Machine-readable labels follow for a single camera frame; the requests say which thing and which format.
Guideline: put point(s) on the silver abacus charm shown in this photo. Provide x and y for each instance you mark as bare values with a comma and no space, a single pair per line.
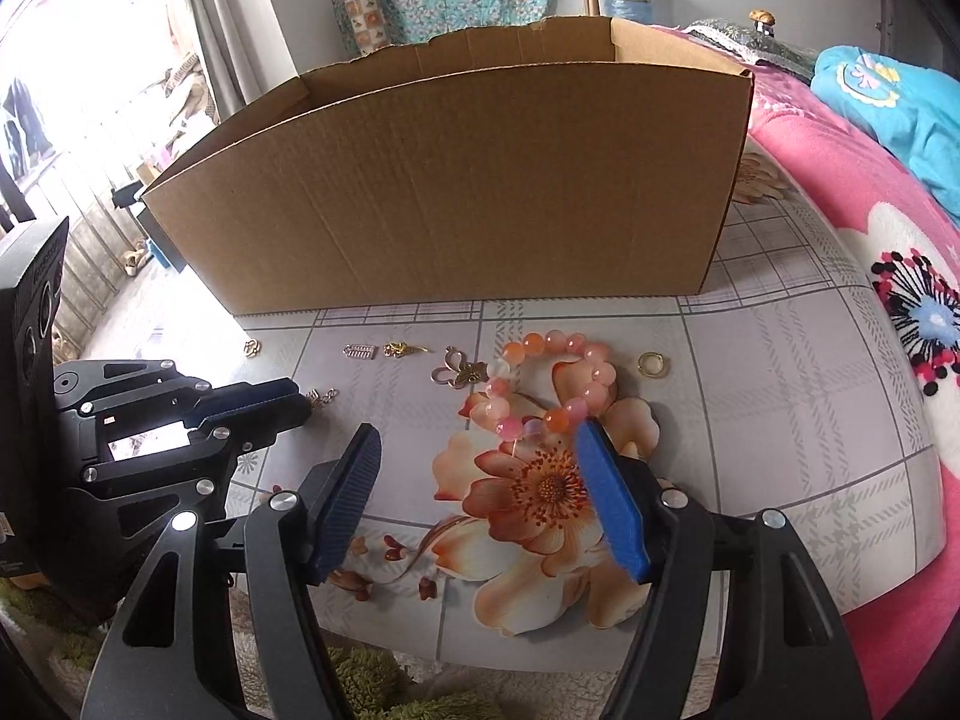
358,352

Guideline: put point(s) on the floral plaid tablecloth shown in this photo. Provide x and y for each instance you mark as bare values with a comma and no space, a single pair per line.
750,427

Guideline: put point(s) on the brown cardboard box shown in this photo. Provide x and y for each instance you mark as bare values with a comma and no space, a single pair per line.
450,187

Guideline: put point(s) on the gold butterfly charm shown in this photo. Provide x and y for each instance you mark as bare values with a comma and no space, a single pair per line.
469,373

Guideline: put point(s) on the green shaggy rug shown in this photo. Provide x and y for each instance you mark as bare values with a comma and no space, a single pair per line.
375,682

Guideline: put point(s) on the gold leaf charm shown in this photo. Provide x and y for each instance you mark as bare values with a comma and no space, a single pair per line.
397,349

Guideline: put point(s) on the metal balcony railing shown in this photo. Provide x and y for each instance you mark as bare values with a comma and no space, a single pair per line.
97,270

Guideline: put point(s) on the mushroom ornament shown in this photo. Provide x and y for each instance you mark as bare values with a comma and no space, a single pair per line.
761,15

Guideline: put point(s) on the pink floral blanket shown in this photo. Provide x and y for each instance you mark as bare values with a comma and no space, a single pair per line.
825,165

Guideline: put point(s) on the blue garment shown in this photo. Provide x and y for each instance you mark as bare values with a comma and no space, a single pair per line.
900,112

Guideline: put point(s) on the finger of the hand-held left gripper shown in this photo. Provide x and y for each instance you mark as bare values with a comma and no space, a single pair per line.
270,416
247,399

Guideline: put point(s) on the grey lace pillow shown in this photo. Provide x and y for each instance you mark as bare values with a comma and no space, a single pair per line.
780,52

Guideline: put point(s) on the small blue bin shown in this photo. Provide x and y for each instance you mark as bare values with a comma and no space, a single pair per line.
161,253

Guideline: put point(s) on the dark hanging garment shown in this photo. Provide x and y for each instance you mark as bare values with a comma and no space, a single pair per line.
26,120

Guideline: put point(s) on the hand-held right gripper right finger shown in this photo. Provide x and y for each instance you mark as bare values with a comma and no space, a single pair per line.
611,502

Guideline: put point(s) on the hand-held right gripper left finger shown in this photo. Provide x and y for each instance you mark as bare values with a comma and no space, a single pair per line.
345,495

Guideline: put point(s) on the beige sandals pair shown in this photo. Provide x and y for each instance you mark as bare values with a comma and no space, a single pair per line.
136,261

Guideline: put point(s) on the grey curtain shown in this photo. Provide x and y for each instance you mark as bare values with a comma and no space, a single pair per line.
225,15

